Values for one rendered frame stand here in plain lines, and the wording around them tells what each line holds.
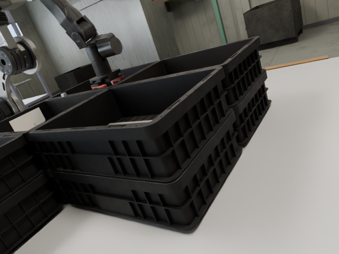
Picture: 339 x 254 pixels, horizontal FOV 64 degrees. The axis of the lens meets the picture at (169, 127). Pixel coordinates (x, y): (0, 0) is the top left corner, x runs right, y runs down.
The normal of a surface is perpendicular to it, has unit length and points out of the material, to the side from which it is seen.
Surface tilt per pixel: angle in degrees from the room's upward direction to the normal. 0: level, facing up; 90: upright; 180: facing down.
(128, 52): 90
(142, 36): 90
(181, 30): 90
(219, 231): 0
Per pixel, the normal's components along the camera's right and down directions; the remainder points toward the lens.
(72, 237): -0.32, -0.88
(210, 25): -0.44, 0.47
